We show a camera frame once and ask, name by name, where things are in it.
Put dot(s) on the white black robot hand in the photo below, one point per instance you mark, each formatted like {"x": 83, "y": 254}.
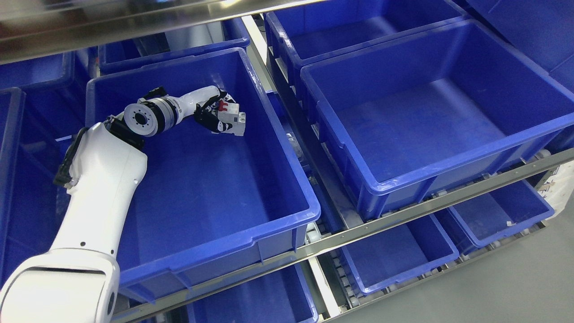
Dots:
{"x": 201, "y": 104}

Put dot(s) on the white red circuit breaker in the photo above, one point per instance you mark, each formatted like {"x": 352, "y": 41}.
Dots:
{"x": 230, "y": 119}

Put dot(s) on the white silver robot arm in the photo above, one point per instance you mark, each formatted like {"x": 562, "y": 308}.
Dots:
{"x": 77, "y": 279}

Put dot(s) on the blue bin rear left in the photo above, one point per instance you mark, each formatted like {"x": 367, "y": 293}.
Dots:
{"x": 129, "y": 54}

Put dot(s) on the large blue bin left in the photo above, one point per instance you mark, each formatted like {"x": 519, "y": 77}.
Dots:
{"x": 209, "y": 204}

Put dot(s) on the large blue bin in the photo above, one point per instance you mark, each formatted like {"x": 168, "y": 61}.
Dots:
{"x": 209, "y": 204}
{"x": 430, "y": 112}

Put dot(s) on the blue bin rear right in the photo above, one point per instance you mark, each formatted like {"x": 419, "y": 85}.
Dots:
{"x": 306, "y": 34}

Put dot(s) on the blue bin far left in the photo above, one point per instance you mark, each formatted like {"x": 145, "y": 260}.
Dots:
{"x": 42, "y": 100}

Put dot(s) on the large blue bin right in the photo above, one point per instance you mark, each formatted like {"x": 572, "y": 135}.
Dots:
{"x": 430, "y": 112}

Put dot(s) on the blue bin lower left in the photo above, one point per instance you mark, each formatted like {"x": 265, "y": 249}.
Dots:
{"x": 279, "y": 297}

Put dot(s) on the blue bin lower middle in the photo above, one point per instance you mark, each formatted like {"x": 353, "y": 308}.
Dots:
{"x": 396, "y": 255}

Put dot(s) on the blue bin lower right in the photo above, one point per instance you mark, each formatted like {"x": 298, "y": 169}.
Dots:
{"x": 475, "y": 223}

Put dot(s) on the metal shelf rack frame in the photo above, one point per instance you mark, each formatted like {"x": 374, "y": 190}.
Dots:
{"x": 154, "y": 179}

